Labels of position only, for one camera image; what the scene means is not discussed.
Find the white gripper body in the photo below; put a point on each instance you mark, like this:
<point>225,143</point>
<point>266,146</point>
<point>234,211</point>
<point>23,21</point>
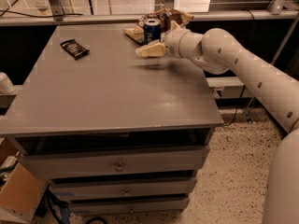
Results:
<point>173,42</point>

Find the blue pepsi can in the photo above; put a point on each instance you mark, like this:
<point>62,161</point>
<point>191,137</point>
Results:
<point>152,30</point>

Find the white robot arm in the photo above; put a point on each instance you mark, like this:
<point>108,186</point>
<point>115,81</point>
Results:
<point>217,51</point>

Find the brown chip bag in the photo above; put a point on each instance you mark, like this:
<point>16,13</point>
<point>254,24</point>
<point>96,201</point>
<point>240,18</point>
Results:
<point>164,16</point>

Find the small black snack packet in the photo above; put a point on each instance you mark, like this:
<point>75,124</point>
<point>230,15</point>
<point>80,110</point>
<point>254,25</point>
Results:
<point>73,48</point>

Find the grey drawer cabinet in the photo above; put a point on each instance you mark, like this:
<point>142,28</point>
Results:
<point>109,100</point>

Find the middle grey drawer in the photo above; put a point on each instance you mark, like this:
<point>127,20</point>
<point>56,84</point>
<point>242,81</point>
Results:
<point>124,188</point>

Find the grey drawer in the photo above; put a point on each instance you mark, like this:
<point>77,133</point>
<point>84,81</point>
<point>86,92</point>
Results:
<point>130,206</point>
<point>124,188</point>
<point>117,162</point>

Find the top grey drawer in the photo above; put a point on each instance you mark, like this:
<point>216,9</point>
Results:
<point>117,162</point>

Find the white cylinder object at left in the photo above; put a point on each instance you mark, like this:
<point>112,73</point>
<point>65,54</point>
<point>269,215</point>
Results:
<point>6,85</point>

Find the bottom grey drawer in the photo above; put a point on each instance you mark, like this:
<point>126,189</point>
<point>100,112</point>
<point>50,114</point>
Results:
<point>130,206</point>

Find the cardboard box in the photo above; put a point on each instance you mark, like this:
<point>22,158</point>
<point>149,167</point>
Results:
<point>20,196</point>

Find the grey metal rail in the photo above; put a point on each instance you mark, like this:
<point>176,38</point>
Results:
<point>235,15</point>

